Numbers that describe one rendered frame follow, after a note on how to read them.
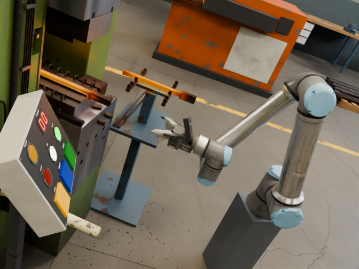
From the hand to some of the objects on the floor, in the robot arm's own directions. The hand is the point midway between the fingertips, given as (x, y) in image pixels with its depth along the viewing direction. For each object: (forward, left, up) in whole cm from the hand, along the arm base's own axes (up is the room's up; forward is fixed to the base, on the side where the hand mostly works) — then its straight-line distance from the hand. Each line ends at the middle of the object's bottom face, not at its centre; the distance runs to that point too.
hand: (156, 121), depth 147 cm
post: (+50, +38, -100) cm, 118 cm away
